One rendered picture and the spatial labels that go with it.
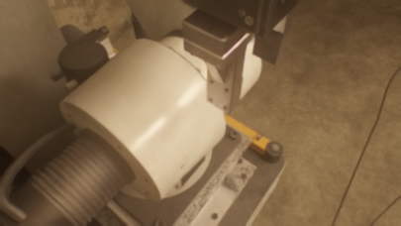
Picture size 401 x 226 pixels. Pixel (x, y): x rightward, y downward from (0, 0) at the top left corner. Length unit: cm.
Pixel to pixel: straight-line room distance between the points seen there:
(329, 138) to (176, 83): 153
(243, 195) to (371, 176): 87
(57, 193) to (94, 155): 9
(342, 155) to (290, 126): 33
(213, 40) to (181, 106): 27
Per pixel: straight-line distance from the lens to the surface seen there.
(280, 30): 54
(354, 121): 217
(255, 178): 140
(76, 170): 62
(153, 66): 61
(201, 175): 105
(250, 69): 77
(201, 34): 34
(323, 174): 188
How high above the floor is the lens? 158
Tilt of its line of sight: 53 degrees down
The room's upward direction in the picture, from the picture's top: 1 degrees counter-clockwise
